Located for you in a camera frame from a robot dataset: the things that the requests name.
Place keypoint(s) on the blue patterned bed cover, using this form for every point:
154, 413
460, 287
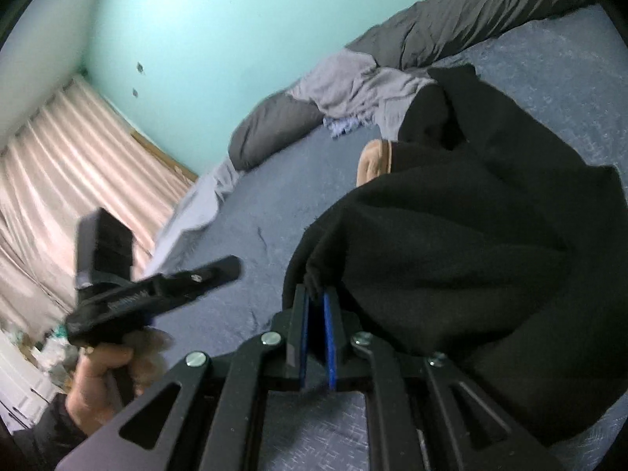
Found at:
274, 196

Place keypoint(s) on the pale clutter pile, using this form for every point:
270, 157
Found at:
54, 353

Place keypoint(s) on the person's left hand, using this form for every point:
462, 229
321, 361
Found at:
91, 387

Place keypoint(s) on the pink curtain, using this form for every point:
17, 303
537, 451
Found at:
73, 181

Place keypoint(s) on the tan plush object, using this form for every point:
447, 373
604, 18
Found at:
373, 162

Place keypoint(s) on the white box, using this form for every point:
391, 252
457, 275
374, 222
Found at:
19, 378

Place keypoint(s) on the dark grey rolled duvet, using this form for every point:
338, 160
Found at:
441, 19

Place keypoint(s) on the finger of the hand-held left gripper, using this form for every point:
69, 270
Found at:
206, 277

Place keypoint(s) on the light grey sheet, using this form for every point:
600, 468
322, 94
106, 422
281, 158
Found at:
196, 206

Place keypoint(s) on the light blue fringed cloth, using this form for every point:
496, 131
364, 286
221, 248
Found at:
343, 126

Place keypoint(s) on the wooden trim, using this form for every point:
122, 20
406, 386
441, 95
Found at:
167, 157

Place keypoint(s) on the black sweater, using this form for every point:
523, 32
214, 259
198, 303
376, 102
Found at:
466, 235

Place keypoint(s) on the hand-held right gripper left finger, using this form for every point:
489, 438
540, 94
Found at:
304, 333

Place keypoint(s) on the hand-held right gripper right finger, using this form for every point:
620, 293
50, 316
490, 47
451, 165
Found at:
331, 343

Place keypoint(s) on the grey sweater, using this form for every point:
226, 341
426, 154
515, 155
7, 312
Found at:
343, 83

